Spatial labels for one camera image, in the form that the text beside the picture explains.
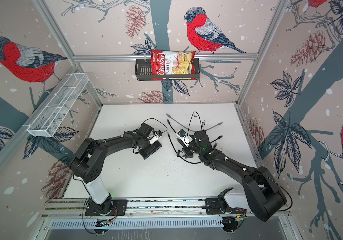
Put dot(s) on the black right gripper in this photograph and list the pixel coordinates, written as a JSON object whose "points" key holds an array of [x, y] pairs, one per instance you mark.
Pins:
{"points": [[183, 144]]}

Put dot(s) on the black network switch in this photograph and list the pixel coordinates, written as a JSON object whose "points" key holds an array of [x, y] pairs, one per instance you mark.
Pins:
{"points": [[152, 148]]}

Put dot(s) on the black power adapter with cable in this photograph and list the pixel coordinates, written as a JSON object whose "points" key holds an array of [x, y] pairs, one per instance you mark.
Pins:
{"points": [[190, 149]]}

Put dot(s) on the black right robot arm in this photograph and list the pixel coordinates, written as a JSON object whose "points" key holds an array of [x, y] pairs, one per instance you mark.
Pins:
{"points": [[264, 195]]}

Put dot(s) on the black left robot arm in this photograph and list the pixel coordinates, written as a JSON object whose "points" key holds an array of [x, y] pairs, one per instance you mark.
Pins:
{"points": [[88, 163]]}

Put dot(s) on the red cassava chips bag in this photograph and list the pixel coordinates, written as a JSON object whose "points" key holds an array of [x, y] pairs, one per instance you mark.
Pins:
{"points": [[180, 62]]}

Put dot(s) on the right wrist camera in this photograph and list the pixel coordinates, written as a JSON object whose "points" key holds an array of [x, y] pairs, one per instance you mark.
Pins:
{"points": [[184, 137]]}

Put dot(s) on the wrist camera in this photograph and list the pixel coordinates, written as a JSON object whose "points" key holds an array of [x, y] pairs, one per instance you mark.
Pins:
{"points": [[155, 137], [184, 137]]}

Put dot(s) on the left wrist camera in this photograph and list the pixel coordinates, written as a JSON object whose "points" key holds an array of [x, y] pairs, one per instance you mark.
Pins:
{"points": [[155, 137]]}

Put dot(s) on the black wire wall basket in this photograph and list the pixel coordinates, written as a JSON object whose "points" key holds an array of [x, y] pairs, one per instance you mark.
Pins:
{"points": [[144, 72]]}

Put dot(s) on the white mesh wall shelf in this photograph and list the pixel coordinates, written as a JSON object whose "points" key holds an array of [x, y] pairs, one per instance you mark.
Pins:
{"points": [[60, 102]]}

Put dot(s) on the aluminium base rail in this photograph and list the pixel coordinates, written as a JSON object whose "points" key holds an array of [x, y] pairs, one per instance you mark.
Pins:
{"points": [[141, 208]]}

